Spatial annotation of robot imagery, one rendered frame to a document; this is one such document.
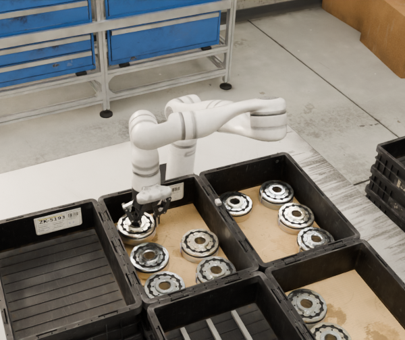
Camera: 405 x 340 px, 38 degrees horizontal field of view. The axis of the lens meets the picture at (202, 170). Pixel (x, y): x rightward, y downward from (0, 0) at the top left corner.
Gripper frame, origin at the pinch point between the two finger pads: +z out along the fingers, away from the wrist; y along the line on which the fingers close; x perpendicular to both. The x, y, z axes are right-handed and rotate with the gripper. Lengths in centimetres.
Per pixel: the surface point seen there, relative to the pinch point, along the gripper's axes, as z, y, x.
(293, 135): 18, -75, -42
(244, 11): 81, -180, -276
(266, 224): 4.4, -32.9, 9.3
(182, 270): 4.2, -3.7, 16.3
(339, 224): -3, -47, 23
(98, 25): 28, -37, -181
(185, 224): 4.3, -11.3, 0.7
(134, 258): 1.3, 7.1, 9.8
